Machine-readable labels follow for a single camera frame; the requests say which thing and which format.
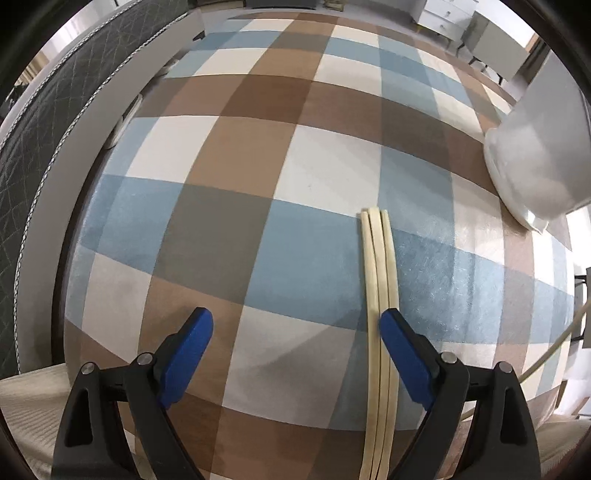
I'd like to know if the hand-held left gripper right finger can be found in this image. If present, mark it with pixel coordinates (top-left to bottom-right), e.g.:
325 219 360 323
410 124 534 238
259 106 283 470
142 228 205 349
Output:
379 308 542 480

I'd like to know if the cream chopstick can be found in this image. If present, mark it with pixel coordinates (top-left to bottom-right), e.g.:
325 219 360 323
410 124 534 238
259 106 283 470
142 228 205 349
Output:
368 208 391 480

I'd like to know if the white vanity desk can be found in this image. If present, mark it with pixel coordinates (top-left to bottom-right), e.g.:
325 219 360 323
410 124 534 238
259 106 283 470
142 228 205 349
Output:
416 0 481 35

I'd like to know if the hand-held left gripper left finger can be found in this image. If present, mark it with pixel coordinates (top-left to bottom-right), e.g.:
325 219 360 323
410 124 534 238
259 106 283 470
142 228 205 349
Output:
53 307 214 480

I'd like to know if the cream ribbed cushion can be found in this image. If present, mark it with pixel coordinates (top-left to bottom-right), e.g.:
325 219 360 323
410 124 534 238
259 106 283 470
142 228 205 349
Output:
0 362 153 480

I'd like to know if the grey stool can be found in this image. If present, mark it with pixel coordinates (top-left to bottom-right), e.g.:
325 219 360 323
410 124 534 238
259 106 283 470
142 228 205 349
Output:
464 11 532 86

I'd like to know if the grey bed mattress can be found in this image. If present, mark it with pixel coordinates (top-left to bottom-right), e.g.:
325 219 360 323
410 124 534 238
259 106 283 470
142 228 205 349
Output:
14 9 206 374

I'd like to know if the grey quilted mattress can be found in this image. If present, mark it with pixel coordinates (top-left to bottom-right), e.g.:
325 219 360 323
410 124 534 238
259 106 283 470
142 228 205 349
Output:
0 0 190 365

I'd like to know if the white round container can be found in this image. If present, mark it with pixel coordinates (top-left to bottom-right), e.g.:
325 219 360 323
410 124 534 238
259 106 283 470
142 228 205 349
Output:
482 44 591 232

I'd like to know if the checkered blue brown tablecloth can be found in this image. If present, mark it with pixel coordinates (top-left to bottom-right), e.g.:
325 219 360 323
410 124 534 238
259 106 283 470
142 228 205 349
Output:
62 11 578 480

